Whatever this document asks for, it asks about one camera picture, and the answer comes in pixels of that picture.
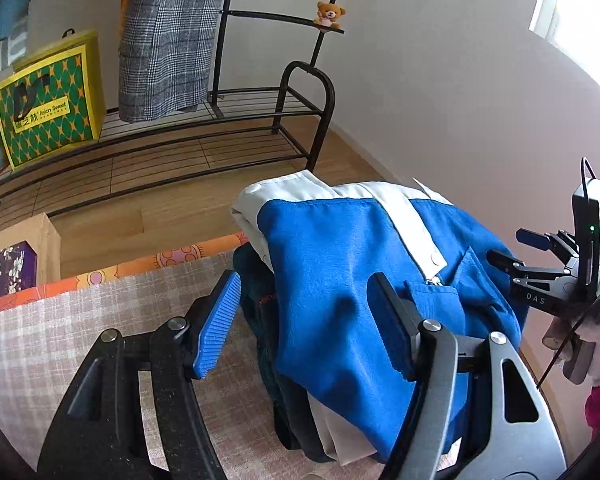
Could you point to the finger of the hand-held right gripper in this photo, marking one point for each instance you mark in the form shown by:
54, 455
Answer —
532, 238
505, 260

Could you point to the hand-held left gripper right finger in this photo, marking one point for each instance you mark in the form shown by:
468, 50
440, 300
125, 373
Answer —
395, 325

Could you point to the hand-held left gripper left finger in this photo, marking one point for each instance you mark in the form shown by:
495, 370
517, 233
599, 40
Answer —
220, 325

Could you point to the white and blue jacket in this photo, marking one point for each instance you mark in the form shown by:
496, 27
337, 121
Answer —
330, 260

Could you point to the folded dark blue clothes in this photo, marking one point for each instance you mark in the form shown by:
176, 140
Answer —
255, 320

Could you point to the black metal clothes rack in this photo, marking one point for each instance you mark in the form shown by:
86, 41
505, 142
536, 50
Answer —
305, 65

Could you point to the orange patterned sheet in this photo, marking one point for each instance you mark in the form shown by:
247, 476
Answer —
130, 270

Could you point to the cardboard box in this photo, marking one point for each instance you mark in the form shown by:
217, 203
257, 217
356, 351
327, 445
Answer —
47, 255

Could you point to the pink checked blanket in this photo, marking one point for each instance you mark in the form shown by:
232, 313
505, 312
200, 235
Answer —
30, 335

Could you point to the purple floral box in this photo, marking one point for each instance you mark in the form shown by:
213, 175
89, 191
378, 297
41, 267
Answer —
10, 270

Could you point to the window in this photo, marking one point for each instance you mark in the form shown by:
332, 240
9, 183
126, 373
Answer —
595, 20

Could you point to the yellow and green bag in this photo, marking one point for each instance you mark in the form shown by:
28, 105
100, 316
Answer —
45, 110

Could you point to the grey plaid coat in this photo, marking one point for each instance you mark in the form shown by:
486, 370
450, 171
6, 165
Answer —
170, 50

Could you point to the small teddy bear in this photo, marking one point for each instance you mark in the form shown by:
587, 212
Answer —
328, 14

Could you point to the green striped white cloth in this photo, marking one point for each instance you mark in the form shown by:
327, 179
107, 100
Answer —
0, 55

